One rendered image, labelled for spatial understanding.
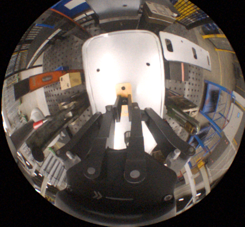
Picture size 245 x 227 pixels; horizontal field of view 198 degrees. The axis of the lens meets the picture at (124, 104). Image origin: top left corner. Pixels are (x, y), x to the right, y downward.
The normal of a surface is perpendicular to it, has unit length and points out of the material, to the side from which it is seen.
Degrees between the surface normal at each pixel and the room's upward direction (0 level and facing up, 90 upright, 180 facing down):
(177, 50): 0
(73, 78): 90
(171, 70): 0
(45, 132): 81
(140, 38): 0
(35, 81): 90
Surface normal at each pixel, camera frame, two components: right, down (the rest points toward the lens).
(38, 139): 0.98, -0.04
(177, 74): -0.03, 0.38
